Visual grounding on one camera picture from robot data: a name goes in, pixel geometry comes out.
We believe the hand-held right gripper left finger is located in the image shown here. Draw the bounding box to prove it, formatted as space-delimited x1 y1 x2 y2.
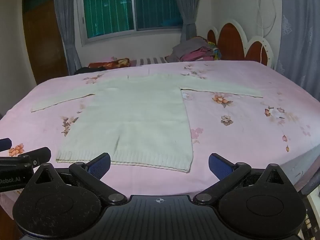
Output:
27 152 128 205

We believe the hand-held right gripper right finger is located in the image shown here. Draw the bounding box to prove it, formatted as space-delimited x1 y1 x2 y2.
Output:
193 153 294 205

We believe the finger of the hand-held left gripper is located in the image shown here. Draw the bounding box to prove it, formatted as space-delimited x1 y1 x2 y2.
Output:
23 147 52 168
0 138 13 152

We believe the white knit sweater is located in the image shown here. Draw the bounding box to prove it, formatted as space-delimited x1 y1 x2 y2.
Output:
30 73 264 173

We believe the pile of clothes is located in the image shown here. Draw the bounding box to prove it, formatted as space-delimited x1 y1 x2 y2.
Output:
166 36 222 62

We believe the pink floral bed sheet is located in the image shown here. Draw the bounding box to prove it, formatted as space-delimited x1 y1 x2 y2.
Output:
0 60 320 207

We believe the red patterned cloth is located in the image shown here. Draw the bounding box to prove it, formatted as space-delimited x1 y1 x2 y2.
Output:
88 58 130 69

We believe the brown wooden door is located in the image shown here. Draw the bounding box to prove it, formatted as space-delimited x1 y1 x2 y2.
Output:
22 0 69 85

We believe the striped pillow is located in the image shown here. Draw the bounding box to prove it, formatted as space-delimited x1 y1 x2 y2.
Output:
130 56 168 67

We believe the red and white headboard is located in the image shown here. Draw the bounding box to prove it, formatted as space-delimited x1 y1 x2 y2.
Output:
207 19 277 68

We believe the grey curtain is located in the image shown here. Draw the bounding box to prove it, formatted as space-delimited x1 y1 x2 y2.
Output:
171 0 200 43
52 0 82 75

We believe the window with green glass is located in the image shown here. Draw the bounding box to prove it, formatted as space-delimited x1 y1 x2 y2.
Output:
79 0 183 46

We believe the blue lace curtain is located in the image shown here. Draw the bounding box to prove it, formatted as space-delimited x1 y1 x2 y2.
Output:
275 0 320 98

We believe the white cable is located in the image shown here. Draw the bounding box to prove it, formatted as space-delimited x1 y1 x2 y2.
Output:
254 0 277 64

